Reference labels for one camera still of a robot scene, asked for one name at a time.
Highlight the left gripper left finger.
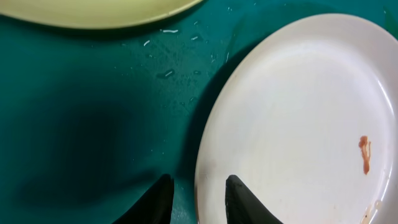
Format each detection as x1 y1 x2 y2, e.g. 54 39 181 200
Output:
113 174 174 224

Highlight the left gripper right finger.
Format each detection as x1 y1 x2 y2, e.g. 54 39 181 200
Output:
225 175 283 224

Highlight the white plate with ketchup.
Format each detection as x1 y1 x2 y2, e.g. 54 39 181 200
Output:
195 14 397 223

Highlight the teal plastic tray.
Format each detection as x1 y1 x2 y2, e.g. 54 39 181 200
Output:
1 0 397 223

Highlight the yellow-green plate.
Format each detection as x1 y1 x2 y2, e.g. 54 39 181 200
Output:
1 0 201 29

